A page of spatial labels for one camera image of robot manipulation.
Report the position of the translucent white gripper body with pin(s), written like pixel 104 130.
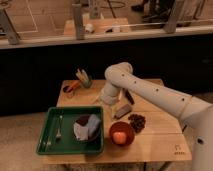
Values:
pixel 114 110

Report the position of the blue grey cloth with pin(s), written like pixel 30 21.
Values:
pixel 87 127

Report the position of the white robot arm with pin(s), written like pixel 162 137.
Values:
pixel 194 111

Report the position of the grey sponge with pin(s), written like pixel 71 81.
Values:
pixel 123 111

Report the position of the red bowl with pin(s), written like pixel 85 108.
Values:
pixel 122 127

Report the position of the bunch of dark grapes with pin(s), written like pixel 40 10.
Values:
pixel 137 122

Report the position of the orange fruit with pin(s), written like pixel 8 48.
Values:
pixel 120 138

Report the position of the grey utensil holder cup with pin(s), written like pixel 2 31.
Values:
pixel 84 78

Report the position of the green plastic tray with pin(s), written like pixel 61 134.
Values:
pixel 68 143

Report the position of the metal spoon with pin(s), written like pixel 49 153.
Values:
pixel 52 135

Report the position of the metal fork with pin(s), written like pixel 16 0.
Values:
pixel 58 135

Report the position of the wooden background table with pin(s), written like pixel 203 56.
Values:
pixel 100 26

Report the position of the black handled knife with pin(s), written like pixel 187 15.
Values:
pixel 129 97

